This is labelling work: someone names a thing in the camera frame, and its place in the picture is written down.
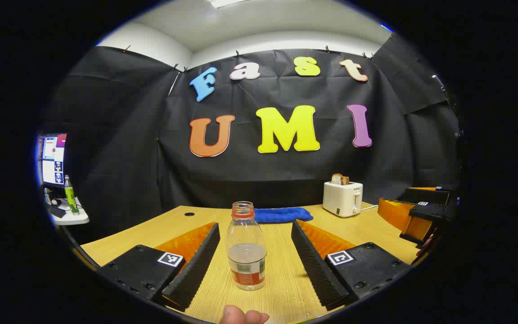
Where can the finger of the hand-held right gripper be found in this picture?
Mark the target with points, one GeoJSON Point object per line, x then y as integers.
{"type": "Point", "coordinates": [430, 194]}
{"type": "Point", "coordinates": [403, 218]}

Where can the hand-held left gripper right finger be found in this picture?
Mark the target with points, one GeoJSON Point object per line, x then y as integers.
{"type": "Point", "coordinates": [315, 265]}

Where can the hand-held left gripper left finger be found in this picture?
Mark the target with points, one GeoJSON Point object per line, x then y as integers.
{"type": "Point", "coordinates": [196, 265]}

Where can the clear plastic water bottle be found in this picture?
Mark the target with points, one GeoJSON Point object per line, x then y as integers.
{"type": "Point", "coordinates": [246, 256]}

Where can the green bottle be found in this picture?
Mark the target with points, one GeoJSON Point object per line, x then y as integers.
{"type": "Point", "coordinates": [71, 198]}

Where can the blue towel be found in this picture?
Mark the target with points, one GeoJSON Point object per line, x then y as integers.
{"type": "Point", "coordinates": [281, 215]}

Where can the white toaster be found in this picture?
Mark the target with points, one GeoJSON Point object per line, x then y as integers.
{"type": "Point", "coordinates": [341, 199]}

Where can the bread slice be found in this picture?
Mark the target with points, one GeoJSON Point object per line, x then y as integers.
{"type": "Point", "coordinates": [339, 179]}

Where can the black metal stand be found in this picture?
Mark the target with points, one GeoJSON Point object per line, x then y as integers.
{"type": "Point", "coordinates": [441, 85]}

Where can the white side table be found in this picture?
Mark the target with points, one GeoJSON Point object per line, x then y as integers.
{"type": "Point", "coordinates": [77, 218]}

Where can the black backdrop cloth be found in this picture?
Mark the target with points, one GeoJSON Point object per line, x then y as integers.
{"type": "Point", "coordinates": [128, 135]}

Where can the black keyboard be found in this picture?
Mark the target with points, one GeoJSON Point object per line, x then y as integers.
{"type": "Point", "coordinates": [56, 211]}

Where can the computer monitor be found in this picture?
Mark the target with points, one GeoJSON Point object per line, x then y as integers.
{"type": "Point", "coordinates": [54, 159]}

